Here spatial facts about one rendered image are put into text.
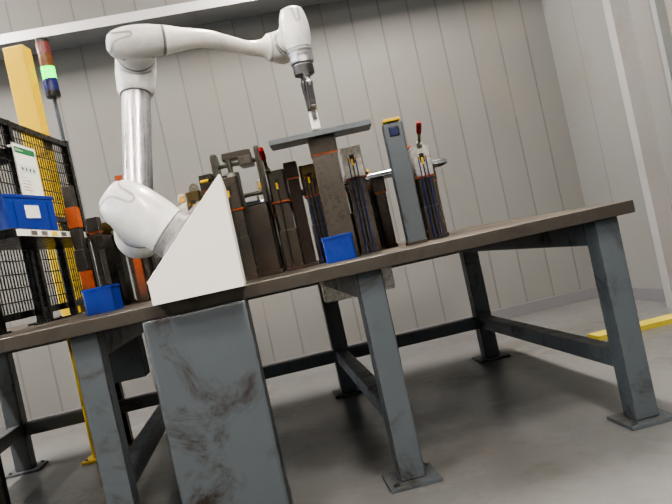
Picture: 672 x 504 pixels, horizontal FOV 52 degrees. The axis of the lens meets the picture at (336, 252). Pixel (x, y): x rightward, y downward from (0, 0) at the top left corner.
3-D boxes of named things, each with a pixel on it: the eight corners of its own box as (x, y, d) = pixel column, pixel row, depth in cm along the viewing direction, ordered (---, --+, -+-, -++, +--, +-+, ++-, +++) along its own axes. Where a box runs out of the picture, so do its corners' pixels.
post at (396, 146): (426, 241, 256) (400, 124, 256) (428, 241, 249) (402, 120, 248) (405, 245, 256) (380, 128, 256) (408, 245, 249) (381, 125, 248)
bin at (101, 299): (125, 307, 247) (120, 282, 247) (116, 309, 237) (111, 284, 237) (95, 313, 247) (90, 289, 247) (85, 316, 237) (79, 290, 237)
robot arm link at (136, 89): (113, 249, 218) (114, 267, 238) (167, 248, 222) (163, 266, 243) (110, 33, 238) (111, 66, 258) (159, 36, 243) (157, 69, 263)
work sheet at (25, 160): (49, 217, 307) (34, 148, 307) (26, 215, 285) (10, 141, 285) (45, 218, 307) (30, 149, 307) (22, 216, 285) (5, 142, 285)
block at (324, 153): (360, 255, 257) (334, 136, 256) (360, 256, 249) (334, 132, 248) (333, 261, 257) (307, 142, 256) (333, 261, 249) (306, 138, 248)
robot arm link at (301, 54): (288, 47, 246) (291, 64, 246) (313, 43, 247) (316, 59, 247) (285, 55, 255) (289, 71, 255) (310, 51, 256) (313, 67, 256)
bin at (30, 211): (61, 230, 261) (53, 196, 261) (10, 231, 231) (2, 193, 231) (21, 239, 264) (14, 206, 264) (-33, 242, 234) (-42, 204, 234)
